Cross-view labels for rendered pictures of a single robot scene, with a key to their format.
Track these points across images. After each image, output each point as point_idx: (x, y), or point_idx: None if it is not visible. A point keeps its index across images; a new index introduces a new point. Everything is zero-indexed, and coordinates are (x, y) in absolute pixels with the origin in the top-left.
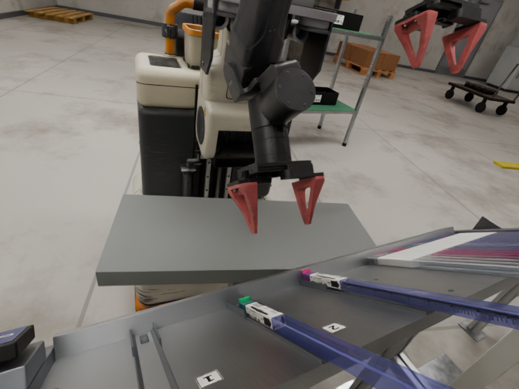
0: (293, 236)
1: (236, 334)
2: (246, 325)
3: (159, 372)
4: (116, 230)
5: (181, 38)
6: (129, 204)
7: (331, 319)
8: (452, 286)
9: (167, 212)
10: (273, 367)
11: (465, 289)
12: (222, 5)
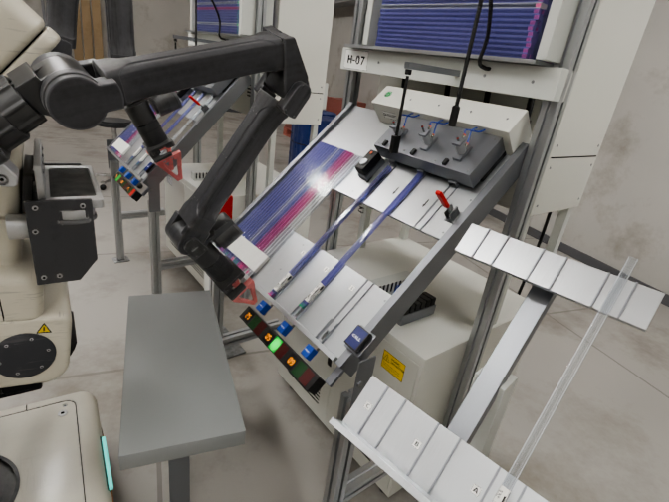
0: (182, 329)
1: (326, 297)
2: (319, 298)
3: (348, 305)
4: (190, 437)
5: None
6: (143, 442)
7: (319, 272)
8: (299, 244)
9: (155, 407)
10: (346, 275)
11: (303, 241)
12: (93, 209)
